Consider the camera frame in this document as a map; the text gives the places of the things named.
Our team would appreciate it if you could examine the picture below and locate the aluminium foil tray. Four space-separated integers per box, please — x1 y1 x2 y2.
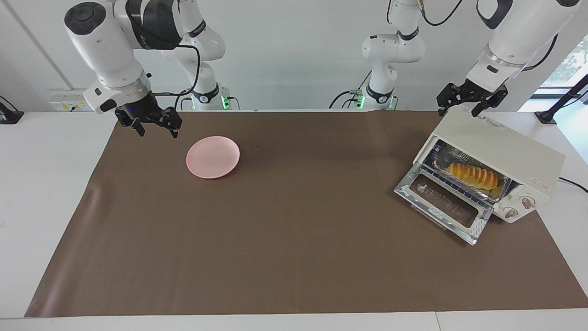
431 142 514 201

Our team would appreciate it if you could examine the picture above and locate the sliced yellow bread loaf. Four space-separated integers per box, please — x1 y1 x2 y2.
445 162 499 191

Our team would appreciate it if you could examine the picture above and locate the cream toaster oven body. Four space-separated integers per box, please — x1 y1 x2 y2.
413 107 566 224

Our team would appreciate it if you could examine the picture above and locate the silver glass oven door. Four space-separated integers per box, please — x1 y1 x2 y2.
394 162 494 245

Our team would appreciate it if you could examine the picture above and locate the pink round plate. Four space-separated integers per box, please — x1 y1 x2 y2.
186 136 241 179

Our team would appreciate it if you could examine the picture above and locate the window with green view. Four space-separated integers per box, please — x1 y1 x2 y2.
540 34 588 89

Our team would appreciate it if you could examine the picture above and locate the brown table mat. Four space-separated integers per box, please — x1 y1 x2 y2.
24 110 588 318

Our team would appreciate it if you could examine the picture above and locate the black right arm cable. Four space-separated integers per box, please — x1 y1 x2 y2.
149 44 203 111

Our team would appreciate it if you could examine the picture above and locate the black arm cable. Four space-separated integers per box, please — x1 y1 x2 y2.
417 0 479 27
149 44 203 111

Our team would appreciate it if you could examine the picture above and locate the oven wire rack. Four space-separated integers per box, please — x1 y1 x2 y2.
420 163 497 205

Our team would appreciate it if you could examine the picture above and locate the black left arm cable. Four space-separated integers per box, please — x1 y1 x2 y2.
417 0 479 27

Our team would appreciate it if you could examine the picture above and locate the white wall socket box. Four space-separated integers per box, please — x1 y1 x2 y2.
48 89 96 112

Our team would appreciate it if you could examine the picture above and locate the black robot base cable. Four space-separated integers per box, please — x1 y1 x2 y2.
328 70 373 109

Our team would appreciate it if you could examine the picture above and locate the black oven power cable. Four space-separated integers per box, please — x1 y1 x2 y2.
558 177 588 194

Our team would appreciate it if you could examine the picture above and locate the small black clamp mount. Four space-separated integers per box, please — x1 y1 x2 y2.
0 96 24 125

